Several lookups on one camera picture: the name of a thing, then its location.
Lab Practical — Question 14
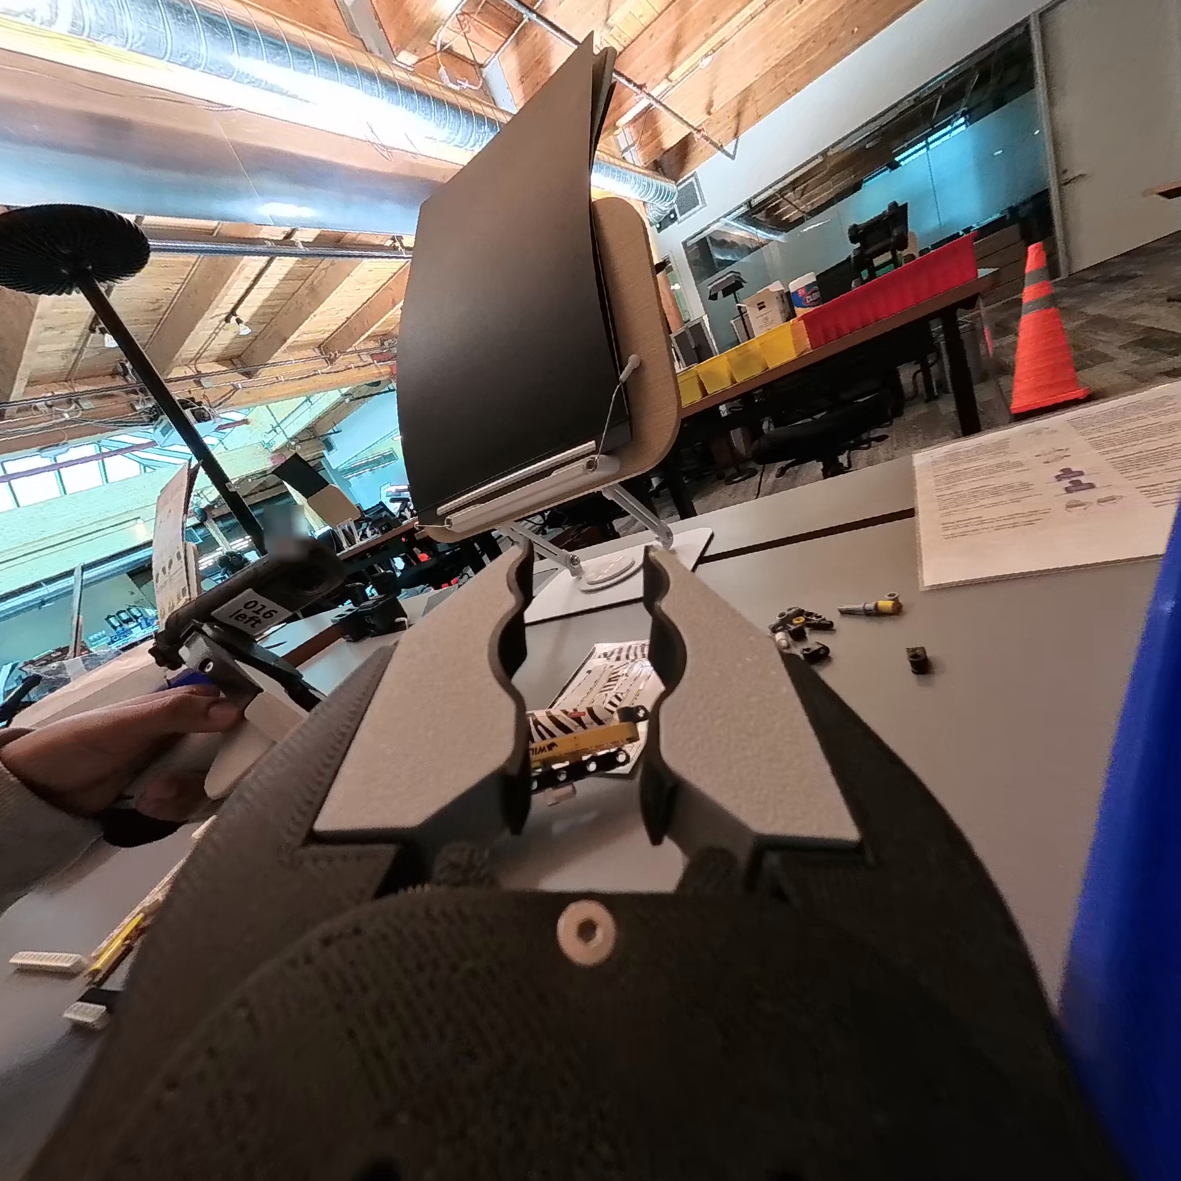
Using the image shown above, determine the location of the person's left hand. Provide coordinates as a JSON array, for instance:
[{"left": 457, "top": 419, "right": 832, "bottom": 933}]
[{"left": 4, "top": 687, "right": 250, "bottom": 822}]

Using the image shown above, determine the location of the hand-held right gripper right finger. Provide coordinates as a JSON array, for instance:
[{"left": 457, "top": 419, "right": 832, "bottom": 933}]
[{"left": 638, "top": 545, "right": 865, "bottom": 867}]

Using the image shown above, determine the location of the row of red bins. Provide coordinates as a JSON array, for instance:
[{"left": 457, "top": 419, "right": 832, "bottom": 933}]
[{"left": 791, "top": 233, "right": 981, "bottom": 349}]

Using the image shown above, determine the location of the orange traffic cone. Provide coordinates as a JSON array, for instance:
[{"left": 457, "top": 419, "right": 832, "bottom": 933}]
[{"left": 1009, "top": 242, "right": 1092, "bottom": 416}]

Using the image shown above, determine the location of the printed paper sheet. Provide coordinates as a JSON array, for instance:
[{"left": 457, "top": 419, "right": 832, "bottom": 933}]
[{"left": 913, "top": 382, "right": 1181, "bottom": 589}]

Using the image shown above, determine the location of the zebra sticker sheet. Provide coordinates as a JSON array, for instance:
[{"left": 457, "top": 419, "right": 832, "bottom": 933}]
[{"left": 527, "top": 641, "right": 667, "bottom": 806}]

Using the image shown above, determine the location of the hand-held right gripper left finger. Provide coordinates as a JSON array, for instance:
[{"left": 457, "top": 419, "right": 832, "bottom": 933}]
[{"left": 312, "top": 543, "right": 538, "bottom": 848}]

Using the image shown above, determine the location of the yellow lego piece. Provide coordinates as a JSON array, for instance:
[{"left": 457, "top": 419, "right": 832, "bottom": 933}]
[{"left": 87, "top": 911, "right": 146, "bottom": 981}]

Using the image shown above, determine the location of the blue plastic bin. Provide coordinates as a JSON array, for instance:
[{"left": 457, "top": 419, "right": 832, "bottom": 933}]
[{"left": 1059, "top": 499, "right": 1181, "bottom": 1181}]

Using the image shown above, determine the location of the black office chair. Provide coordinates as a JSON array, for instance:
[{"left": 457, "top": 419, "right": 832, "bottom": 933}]
[{"left": 752, "top": 407, "right": 900, "bottom": 480}]

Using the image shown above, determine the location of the black pole with round disc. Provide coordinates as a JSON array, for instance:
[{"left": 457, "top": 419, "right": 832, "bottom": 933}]
[{"left": 0, "top": 205, "right": 270, "bottom": 547}]

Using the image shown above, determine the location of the long wooden table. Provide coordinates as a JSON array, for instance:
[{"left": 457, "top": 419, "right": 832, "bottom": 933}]
[{"left": 678, "top": 268, "right": 1002, "bottom": 517}]

